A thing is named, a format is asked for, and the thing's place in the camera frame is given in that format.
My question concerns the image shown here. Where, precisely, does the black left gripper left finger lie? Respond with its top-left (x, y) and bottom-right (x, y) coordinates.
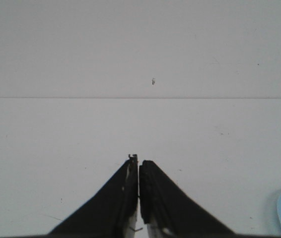
top-left (49, 154), bottom-right (139, 235)

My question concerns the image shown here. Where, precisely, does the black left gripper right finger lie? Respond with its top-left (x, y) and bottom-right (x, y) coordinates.
top-left (139, 160), bottom-right (235, 235)

